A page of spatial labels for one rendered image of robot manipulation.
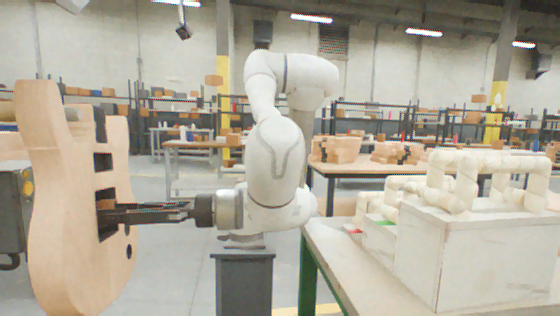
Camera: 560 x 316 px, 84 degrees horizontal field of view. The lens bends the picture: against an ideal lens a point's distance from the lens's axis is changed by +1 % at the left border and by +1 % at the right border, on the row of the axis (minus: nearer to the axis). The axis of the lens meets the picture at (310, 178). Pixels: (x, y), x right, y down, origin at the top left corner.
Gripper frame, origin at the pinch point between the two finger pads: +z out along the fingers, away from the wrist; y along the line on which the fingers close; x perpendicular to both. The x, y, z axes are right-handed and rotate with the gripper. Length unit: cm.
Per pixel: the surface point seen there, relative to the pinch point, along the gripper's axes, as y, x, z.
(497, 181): -15, 7, -79
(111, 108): 952, 145, 330
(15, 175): 13.8, 7.0, 23.8
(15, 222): 14.1, -3.9, 24.5
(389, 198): 0, 2, -62
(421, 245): -19, -5, -59
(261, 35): 996, 409, -105
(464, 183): -25, 8, -63
